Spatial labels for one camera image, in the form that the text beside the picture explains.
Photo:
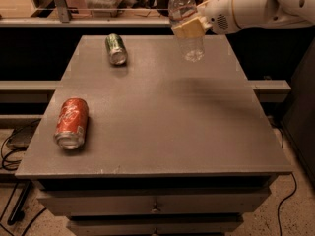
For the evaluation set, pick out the clear plastic water bottle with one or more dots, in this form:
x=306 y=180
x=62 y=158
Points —
x=180 y=11

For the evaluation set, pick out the red coke can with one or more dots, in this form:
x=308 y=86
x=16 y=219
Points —
x=72 y=124

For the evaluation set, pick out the grey drawer cabinet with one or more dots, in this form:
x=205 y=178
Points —
x=157 y=126

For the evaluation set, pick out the grey drawer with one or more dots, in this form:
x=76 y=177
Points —
x=154 y=225
x=75 y=203

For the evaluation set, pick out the clear plastic container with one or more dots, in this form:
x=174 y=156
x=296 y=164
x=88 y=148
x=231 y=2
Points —
x=103 y=8

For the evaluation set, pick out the lower grey drawer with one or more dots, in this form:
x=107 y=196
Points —
x=154 y=225

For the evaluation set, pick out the upper grey drawer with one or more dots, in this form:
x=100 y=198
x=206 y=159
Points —
x=75 y=203

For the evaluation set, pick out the black power adapter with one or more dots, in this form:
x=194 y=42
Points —
x=21 y=139

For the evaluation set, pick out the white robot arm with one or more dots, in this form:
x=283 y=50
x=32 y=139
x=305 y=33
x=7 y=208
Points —
x=274 y=14

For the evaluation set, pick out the grey metal railing shelf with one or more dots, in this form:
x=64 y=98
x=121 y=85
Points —
x=81 y=13

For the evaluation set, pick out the green soda can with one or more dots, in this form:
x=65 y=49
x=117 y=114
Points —
x=116 y=49

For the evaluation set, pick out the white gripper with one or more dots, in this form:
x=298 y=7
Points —
x=219 y=14

